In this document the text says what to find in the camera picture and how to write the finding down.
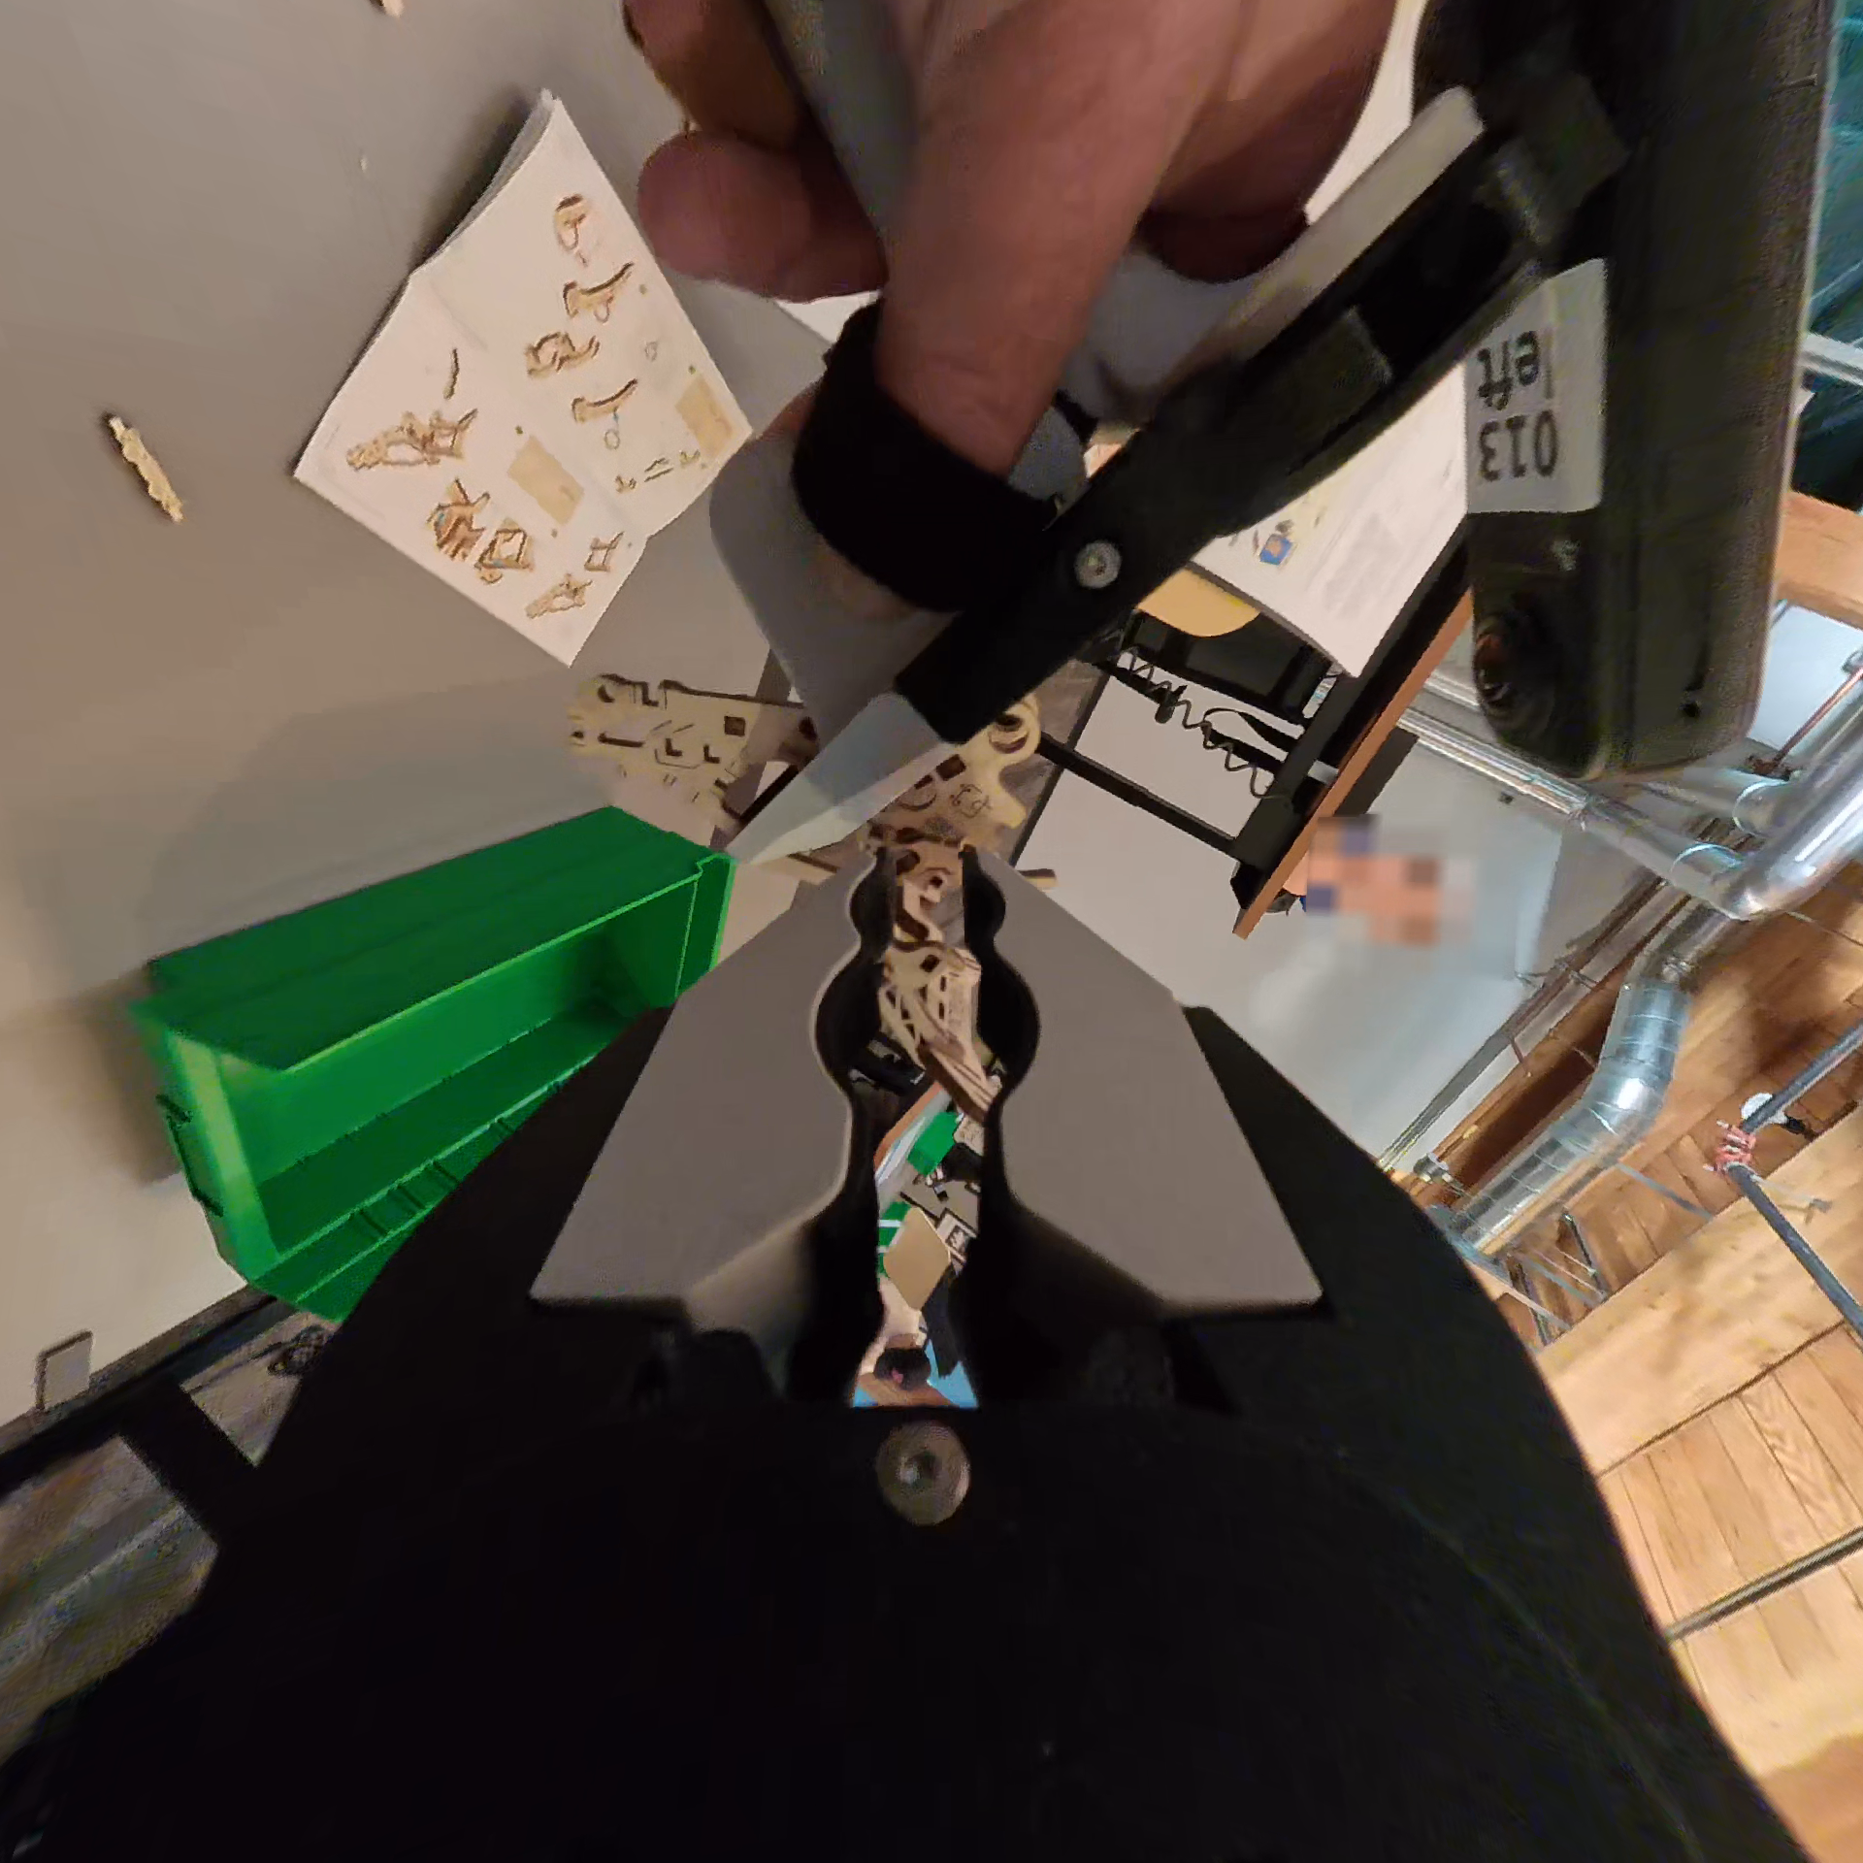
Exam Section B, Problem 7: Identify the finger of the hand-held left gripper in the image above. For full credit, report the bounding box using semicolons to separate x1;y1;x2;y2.
725;696;961;869

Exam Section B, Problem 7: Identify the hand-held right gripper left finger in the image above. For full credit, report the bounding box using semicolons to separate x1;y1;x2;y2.
532;852;896;1406

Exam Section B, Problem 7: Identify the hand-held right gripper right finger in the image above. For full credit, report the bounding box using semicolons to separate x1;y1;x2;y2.
953;848;1328;1409

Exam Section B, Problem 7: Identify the wooden model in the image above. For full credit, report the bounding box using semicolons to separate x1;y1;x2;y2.
568;671;1059;1127

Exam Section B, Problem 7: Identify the model parts instruction booklet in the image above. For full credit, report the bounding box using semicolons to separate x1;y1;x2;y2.
294;88;755;669

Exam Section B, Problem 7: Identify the long wooden model part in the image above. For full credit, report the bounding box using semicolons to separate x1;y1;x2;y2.
104;415;187;525

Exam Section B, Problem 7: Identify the person's left hand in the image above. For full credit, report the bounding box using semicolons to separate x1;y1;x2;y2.
624;0;1401;481

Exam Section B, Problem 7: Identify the green plastic bin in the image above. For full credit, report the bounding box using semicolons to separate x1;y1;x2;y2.
130;807;734;1262
239;1079;642;1326

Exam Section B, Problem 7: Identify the printed instruction sheet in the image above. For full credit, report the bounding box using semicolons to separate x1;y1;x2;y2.
1207;366;1475;674

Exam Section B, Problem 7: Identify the wooden top desk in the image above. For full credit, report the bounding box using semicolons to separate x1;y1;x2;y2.
1040;583;1475;942

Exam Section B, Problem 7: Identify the black coiled cable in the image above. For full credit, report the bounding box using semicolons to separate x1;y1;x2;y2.
1121;655;1312;798

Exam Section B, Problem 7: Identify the silver air duct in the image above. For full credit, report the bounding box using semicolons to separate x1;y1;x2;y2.
1380;669;1863;1257

